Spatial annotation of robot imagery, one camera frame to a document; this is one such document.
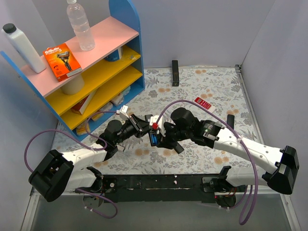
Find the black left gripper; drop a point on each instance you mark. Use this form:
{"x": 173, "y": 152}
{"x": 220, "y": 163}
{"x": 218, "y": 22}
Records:
{"x": 137, "y": 123}

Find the cream cylinder on shelf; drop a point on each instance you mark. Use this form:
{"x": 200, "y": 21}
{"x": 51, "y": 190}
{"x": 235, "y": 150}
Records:
{"x": 74, "y": 86}

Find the orange razor box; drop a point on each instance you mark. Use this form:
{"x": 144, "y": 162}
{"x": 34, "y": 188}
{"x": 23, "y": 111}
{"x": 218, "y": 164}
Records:
{"x": 62, "y": 62}

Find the plain black remote control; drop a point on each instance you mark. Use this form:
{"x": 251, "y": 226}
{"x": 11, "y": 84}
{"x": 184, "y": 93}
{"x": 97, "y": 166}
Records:
{"x": 230, "y": 120}

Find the red white remote control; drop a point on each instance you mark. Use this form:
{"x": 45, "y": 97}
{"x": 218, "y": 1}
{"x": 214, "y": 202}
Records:
{"x": 205, "y": 104}

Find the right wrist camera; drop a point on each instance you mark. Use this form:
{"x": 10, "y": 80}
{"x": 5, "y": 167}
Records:
{"x": 160, "y": 128}

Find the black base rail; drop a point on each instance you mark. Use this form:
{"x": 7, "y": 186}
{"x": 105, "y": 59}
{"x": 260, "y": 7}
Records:
{"x": 205, "y": 188}

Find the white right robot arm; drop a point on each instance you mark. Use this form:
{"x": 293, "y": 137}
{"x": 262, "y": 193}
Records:
{"x": 273, "y": 167}

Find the blue pink yellow shelf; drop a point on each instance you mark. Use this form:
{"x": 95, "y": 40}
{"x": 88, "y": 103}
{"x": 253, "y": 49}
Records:
{"x": 103, "y": 80}

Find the white bottle black cap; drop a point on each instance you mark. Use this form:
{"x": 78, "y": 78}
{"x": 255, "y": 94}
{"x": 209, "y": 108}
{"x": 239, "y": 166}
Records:
{"x": 23, "y": 46}

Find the floral table mat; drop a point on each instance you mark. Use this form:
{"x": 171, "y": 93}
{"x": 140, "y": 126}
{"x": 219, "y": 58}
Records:
{"x": 217, "y": 86}

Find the black box at back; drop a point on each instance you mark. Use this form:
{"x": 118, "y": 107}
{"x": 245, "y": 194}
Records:
{"x": 175, "y": 73}

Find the silver white remote control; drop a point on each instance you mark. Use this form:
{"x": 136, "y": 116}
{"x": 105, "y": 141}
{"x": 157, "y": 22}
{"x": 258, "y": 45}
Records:
{"x": 120, "y": 148}

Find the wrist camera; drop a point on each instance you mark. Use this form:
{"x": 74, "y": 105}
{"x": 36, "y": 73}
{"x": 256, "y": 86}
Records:
{"x": 122, "y": 112}
{"x": 160, "y": 128}

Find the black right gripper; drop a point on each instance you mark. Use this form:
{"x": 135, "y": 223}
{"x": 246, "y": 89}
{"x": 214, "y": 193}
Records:
{"x": 161, "y": 138}

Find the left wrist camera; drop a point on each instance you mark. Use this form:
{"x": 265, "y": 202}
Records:
{"x": 122, "y": 112}

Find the clear plastic water bottle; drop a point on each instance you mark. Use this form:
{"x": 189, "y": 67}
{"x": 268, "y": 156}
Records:
{"x": 80, "y": 25}

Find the black remote with buttons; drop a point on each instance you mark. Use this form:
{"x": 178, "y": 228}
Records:
{"x": 152, "y": 119}

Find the tissue packs on shelf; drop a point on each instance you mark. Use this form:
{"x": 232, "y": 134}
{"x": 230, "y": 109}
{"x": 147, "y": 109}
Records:
{"x": 116, "y": 101}

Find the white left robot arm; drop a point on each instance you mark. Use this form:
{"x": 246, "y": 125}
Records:
{"x": 69, "y": 171}

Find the blue white can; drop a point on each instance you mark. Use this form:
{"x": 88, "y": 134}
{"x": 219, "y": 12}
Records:
{"x": 114, "y": 56}

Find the blue battery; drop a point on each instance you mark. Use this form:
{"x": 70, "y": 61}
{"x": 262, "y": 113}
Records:
{"x": 154, "y": 139}

